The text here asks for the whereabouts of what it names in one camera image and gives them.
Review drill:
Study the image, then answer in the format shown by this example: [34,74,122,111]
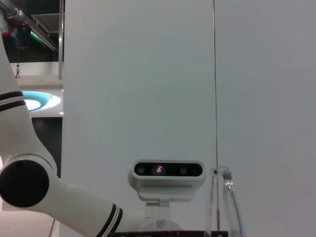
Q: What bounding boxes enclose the clear transparent glasses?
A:
[205,165,248,237]

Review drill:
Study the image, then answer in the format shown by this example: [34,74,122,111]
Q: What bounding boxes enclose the black robot torso panel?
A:
[115,230,229,237]

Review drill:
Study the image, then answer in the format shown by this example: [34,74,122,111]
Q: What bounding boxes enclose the round cyan ceiling light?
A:
[20,90,61,112]

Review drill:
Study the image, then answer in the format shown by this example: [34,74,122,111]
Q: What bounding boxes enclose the ceiling vent grille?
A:
[30,13,65,50]

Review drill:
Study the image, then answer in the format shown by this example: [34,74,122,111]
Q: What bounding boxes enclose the silver head depth camera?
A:
[127,159,207,202]

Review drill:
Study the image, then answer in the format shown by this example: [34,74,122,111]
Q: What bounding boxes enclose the clear head camera mount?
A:
[141,199,184,233]

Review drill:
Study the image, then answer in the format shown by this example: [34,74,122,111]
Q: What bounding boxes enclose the vertical metal post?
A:
[58,0,65,81]

